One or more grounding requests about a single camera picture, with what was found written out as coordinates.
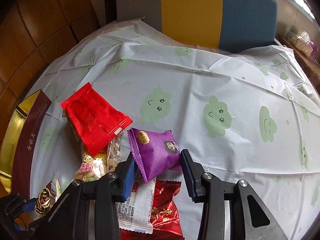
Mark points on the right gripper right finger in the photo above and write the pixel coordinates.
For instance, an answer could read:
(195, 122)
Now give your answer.
(250, 217)

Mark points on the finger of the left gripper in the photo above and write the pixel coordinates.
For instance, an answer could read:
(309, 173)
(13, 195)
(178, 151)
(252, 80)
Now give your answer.
(28, 205)

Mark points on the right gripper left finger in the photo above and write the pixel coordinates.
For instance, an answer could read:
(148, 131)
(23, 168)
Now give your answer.
(69, 216)

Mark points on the brown snack packet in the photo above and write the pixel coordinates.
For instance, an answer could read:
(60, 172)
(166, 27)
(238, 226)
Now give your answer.
(47, 197)

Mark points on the dark red foil packet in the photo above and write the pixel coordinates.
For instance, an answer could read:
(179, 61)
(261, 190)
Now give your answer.
(164, 214)

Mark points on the purple snack packet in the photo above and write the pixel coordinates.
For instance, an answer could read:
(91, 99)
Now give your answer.
(154, 152)

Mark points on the white snack packet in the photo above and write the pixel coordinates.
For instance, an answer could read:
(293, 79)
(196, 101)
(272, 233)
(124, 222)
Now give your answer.
(135, 213)

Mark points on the red snack packet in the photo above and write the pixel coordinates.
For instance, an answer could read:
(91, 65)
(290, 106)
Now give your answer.
(95, 120)

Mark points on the gold tin box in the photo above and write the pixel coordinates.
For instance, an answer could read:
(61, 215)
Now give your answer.
(19, 142)

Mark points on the orange peanut snack bag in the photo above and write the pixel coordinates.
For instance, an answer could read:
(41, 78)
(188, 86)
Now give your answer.
(93, 168)

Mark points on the green cloud pattern tablecloth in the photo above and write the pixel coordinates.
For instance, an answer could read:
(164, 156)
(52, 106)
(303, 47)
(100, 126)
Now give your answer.
(251, 116)

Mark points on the wooden side shelf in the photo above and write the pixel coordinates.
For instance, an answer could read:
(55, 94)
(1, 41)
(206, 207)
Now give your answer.
(310, 68)

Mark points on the grey yellow blue chair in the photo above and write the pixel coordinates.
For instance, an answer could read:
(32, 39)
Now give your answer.
(229, 25)

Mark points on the tissue box on shelf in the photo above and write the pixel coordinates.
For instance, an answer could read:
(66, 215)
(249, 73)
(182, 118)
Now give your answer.
(300, 40)

